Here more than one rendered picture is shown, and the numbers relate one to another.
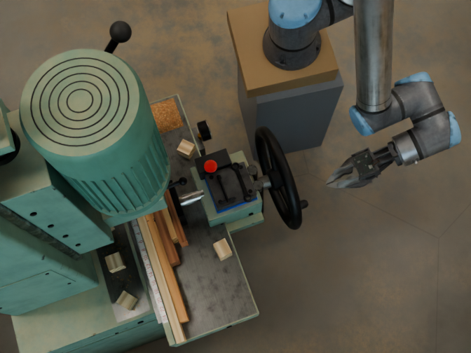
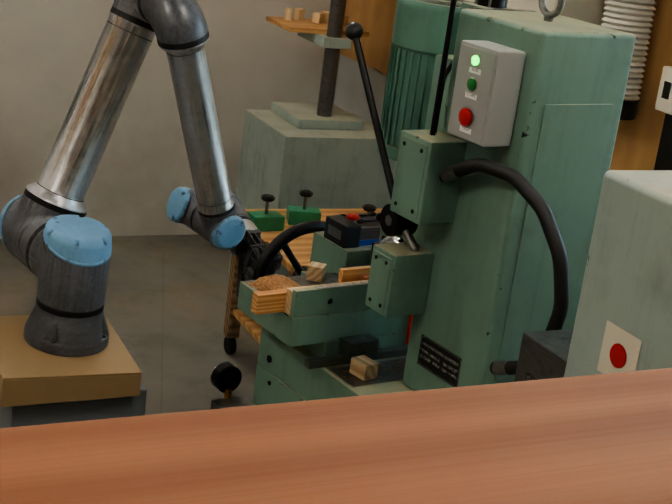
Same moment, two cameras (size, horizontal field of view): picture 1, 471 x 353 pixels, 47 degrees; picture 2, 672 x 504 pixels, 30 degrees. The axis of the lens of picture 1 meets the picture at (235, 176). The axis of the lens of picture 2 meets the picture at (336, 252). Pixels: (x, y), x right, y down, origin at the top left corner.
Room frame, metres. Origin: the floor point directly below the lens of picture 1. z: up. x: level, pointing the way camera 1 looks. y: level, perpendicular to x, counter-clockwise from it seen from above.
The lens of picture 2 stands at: (1.19, 2.49, 1.76)
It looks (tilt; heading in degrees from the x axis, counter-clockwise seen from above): 18 degrees down; 253
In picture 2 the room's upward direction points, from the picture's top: 8 degrees clockwise
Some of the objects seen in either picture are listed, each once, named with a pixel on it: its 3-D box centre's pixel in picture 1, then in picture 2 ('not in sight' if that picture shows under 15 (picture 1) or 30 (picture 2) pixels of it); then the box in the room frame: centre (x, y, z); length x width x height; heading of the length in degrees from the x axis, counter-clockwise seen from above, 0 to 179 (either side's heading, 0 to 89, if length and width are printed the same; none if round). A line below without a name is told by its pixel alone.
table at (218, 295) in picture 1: (194, 206); (373, 291); (0.36, 0.10, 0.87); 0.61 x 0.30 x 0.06; 19
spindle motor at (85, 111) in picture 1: (106, 142); (431, 81); (0.34, 0.21, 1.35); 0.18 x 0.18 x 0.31
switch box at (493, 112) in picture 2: not in sight; (485, 93); (0.37, 0.56, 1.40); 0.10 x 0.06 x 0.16; 109
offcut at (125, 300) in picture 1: (127, 300); not in sight; (0.14, 0.28, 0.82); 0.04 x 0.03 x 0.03; 58
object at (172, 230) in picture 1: (161, 197); (383, 278); (0.37, 0.18, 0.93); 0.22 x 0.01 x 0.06; 19
